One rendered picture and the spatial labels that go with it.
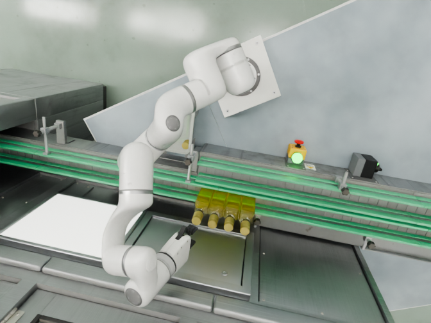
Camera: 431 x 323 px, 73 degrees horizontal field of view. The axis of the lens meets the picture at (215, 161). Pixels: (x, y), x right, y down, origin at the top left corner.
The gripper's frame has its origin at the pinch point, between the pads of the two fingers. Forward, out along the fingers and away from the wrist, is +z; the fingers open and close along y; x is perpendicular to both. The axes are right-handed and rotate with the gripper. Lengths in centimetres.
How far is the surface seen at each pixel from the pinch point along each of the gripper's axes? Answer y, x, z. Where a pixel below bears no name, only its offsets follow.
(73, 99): 15, 110, 54
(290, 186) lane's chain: 8, -23, 45
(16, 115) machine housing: 15, 99, 13
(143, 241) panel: -12.9, 19.7, 2.6
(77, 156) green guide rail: 3, 67, 17
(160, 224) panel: -12.9, 20.5, 14.9
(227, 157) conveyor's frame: 15.2, 4.6, 37.7
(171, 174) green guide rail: 3.6, 25.2, 28.3
